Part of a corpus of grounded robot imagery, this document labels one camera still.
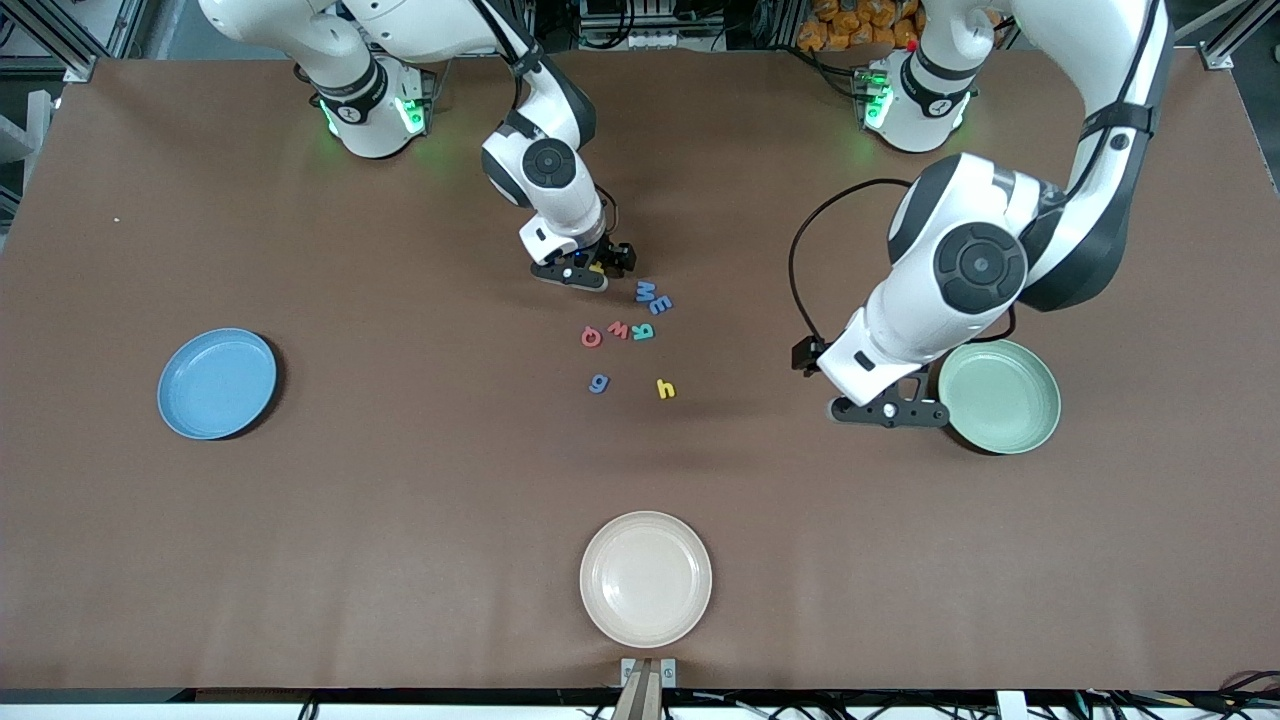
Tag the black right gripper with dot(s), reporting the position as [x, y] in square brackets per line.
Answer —
[612, 255]

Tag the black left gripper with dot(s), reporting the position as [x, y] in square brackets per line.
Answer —
[801, 353]

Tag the red letter w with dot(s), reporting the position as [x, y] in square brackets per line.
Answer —
[618, 333]

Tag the teal letter R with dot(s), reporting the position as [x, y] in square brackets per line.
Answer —
[645, 333]

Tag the red letter Q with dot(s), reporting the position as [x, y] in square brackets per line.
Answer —
[585, 338]

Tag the yellow lowercase letter h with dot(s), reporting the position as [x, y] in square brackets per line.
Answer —
[668, 391]

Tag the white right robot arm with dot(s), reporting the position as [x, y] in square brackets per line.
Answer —
[570, 215]

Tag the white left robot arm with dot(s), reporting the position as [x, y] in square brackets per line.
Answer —
[930, 300]

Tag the green plate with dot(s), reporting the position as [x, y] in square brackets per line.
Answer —
[1000, 400]

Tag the beige plate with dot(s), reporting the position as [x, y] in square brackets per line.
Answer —
[645, 580]

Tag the blue plate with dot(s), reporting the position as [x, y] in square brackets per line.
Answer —
[215, 385]

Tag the blue letter M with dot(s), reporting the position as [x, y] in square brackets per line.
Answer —
[645, 292]

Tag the blue letter E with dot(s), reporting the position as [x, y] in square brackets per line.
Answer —
[660, 305]

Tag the blue letter g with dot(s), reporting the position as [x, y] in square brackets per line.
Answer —
[604, 383]

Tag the orange snack packets bag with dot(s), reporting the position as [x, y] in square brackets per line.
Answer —
[850, 25]

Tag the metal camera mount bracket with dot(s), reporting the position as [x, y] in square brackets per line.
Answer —
[648, 690]

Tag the aluminium frame profile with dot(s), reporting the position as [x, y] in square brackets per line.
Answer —
[1218, 55]
[80, 68]

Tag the grey metal side frame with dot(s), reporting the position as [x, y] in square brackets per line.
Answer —
[30, 120]

